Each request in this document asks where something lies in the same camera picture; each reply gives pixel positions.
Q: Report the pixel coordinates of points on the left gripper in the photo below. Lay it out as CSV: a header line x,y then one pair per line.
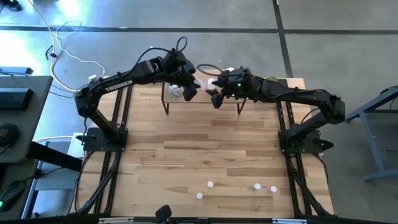
x,y
185,73

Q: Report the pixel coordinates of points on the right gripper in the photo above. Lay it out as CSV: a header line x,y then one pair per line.
x,y
236,84

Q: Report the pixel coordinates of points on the clear pill bottle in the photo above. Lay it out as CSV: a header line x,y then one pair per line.
x,y
201,83

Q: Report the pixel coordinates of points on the white pill bottle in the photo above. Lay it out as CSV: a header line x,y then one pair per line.
x,y
211,83

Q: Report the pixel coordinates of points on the white bottle blue label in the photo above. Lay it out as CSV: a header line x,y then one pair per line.
x,y
175,90

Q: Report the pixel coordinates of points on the yellow pill bottle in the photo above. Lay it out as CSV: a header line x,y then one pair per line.
x,y
210,184

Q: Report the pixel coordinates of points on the green translucent pill bottle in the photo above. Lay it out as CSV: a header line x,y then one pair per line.
x,y
256,186

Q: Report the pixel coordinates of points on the tall pink pill bottle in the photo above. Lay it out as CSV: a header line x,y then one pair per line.
x,y
199,195

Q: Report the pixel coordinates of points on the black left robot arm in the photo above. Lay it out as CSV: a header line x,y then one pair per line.
x,y
118,85

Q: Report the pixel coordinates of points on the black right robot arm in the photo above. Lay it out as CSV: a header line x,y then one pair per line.
x,y
298,95

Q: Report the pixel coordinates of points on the small wooden shelf table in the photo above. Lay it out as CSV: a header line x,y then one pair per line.
x,y
200,98

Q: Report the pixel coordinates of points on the green potted plant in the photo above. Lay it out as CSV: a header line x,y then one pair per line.
x,y
273,79

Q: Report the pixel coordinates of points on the white power adapter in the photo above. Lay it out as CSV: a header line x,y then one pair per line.
x,y
92,77

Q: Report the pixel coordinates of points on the black rounded object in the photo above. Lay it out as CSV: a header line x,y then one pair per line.
x,y
163,213

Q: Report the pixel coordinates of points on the black desk support beam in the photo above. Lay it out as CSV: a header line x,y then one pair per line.
x,y
56,157

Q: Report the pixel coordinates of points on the grey desk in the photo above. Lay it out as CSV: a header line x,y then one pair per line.
x,y
31,118

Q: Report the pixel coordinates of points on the black box device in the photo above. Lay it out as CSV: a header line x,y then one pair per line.
x,y
15,98

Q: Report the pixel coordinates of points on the flat dark device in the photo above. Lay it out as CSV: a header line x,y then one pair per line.
x,y
15,70

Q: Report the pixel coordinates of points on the black round device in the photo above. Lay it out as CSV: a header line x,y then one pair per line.
x,y
7,135

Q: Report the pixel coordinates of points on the person's shoe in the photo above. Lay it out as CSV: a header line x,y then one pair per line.
x,y
11,4

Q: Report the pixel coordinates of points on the black computer mouse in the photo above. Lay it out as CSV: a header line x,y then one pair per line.
x,y
11,196

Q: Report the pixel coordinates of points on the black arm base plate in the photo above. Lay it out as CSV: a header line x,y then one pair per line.
x,y
311,145
93,144

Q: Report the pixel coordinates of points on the white metal bracket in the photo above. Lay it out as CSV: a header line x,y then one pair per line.
x,y
115,220
289,221

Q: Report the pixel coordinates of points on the blue-grey metal table frame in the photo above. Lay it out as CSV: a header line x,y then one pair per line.
x,y
370,140

